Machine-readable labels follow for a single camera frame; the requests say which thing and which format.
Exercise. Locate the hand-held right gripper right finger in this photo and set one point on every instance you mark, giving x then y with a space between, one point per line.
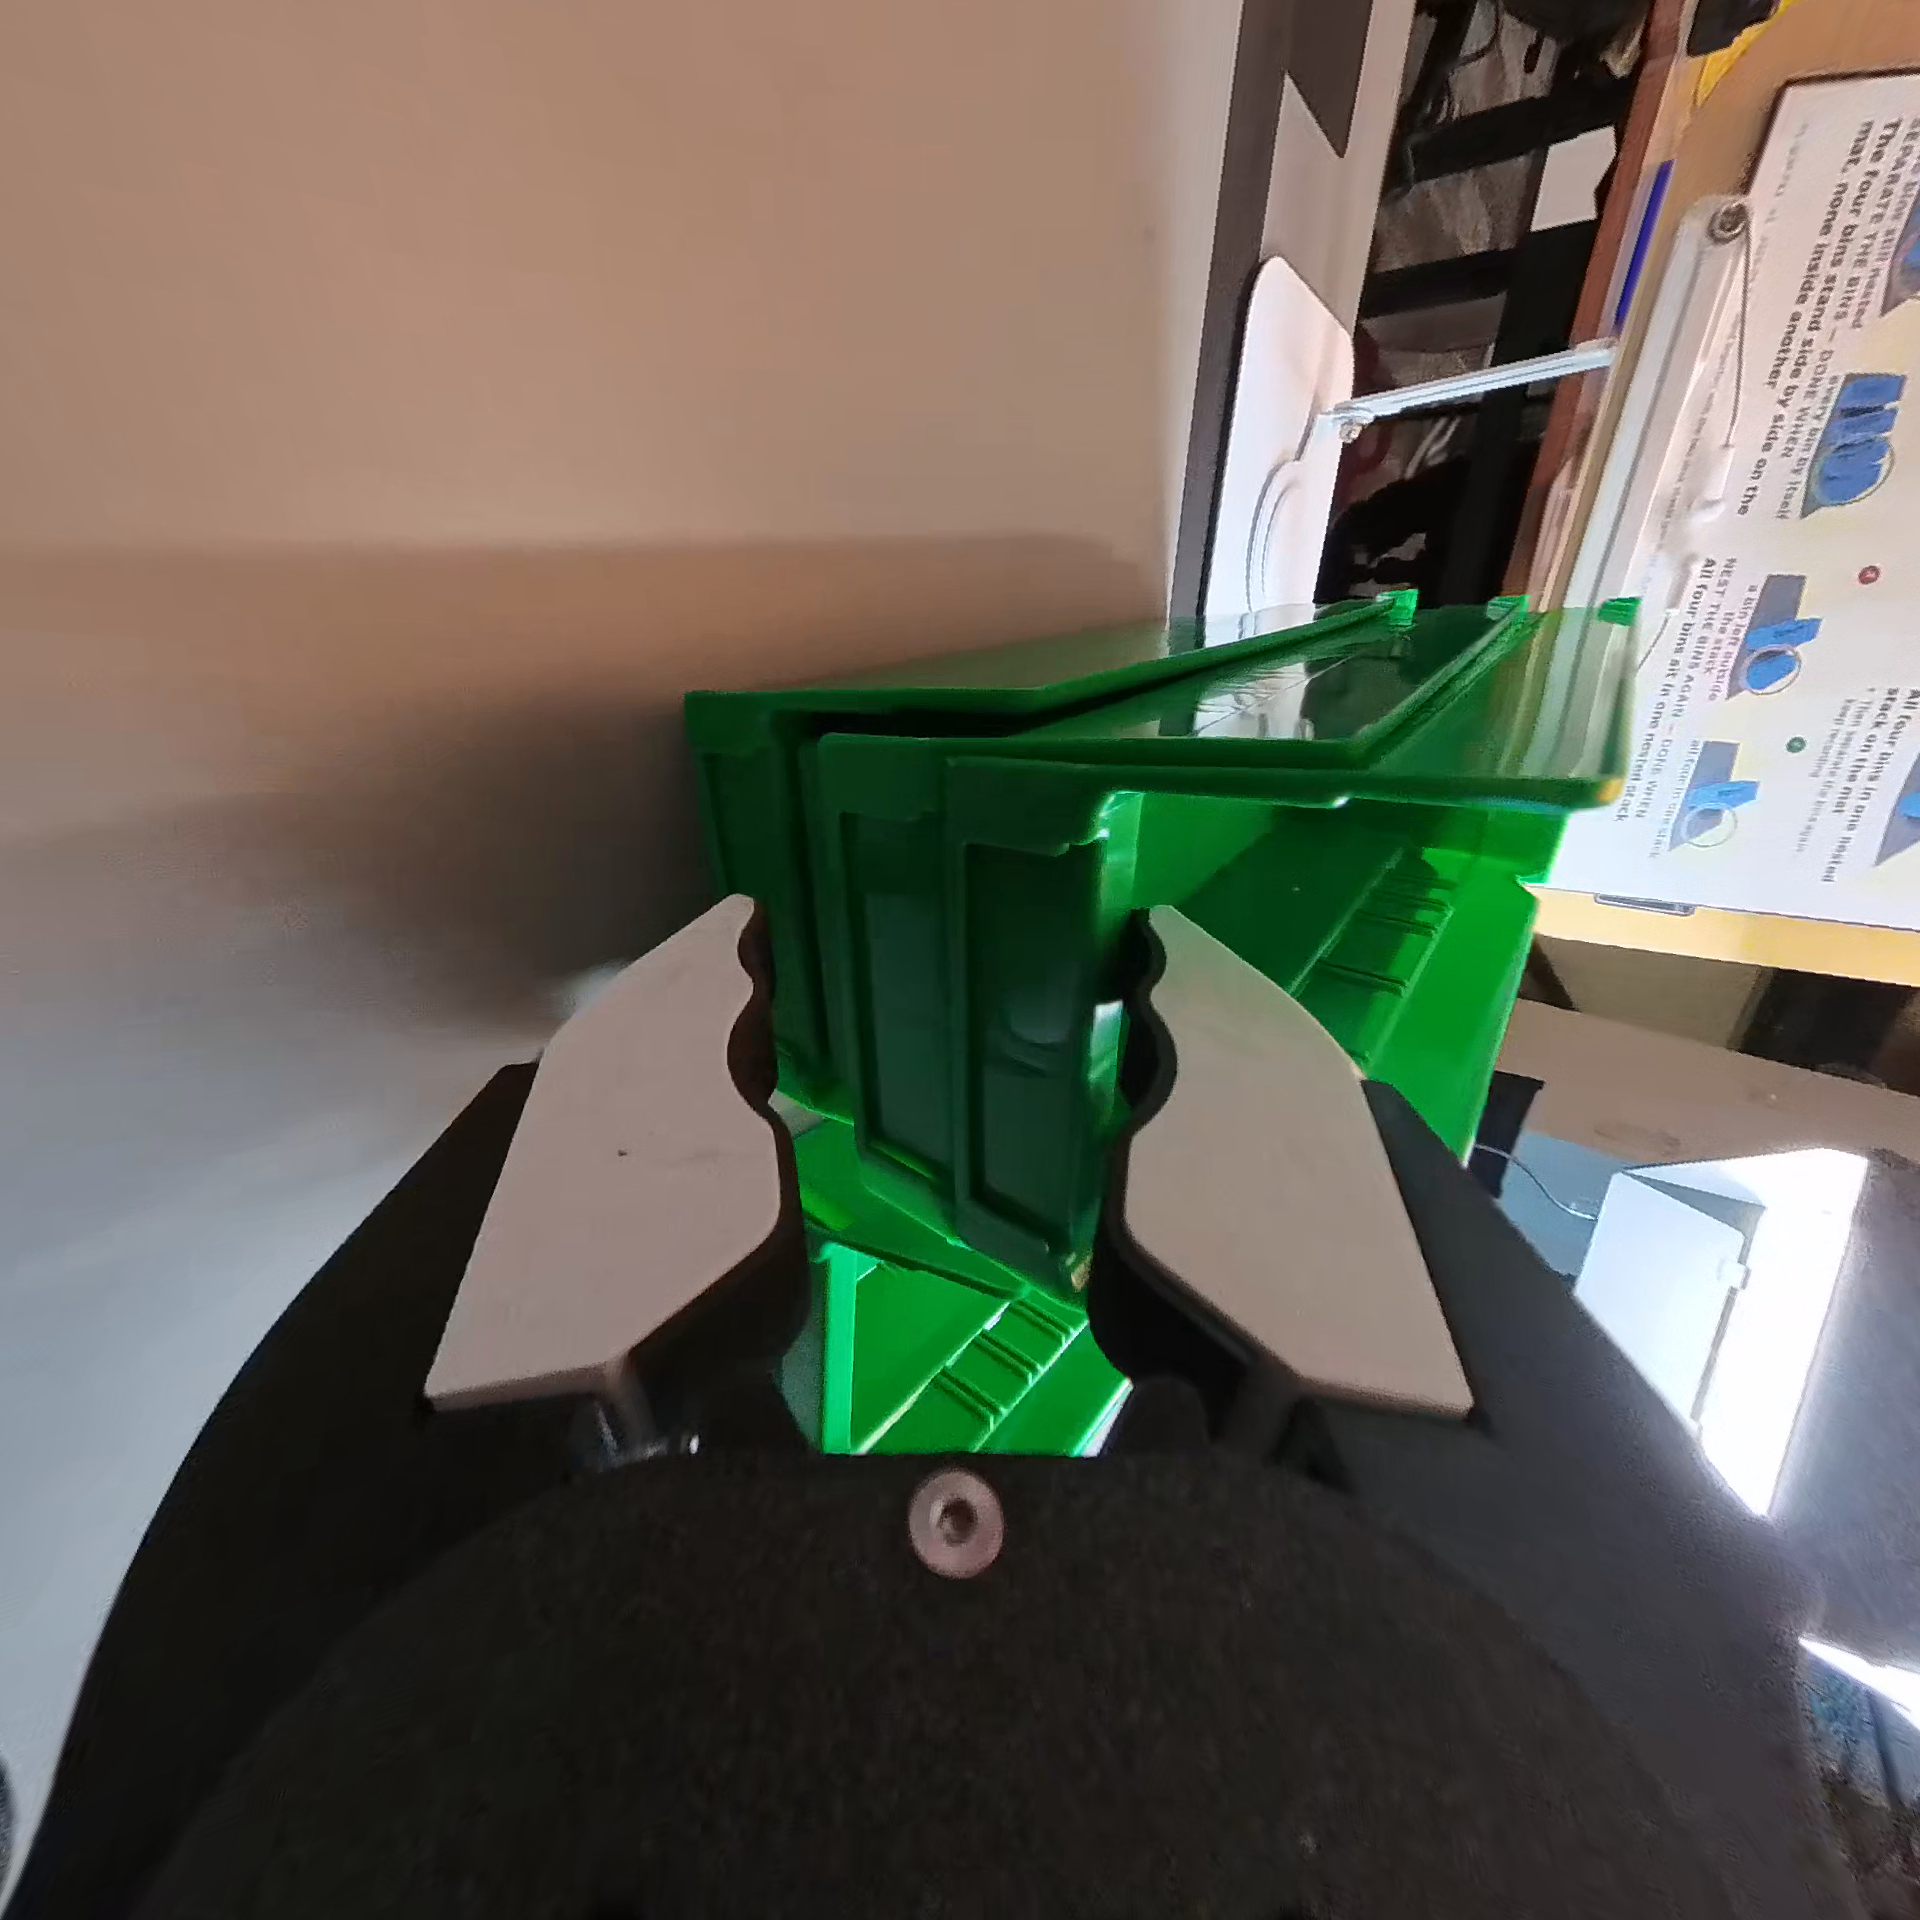
1277 1215

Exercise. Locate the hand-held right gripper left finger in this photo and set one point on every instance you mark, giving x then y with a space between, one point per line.
617 1201

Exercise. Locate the green plastic bin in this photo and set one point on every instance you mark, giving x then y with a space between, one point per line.
735 840
886 930
1350 930

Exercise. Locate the instruction sheet on board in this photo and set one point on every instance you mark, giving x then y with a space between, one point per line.
1724 930

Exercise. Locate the printed instruction sheet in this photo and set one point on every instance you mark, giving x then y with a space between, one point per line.
1845 599

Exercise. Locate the white stand rod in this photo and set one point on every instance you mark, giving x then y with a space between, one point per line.
1470 375

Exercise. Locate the white page holder bar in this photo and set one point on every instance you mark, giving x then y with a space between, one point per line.
1651 389

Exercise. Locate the blue storage box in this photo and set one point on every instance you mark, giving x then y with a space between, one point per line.
1642 241

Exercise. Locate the yellow tool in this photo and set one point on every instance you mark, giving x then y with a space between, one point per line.
1724 23

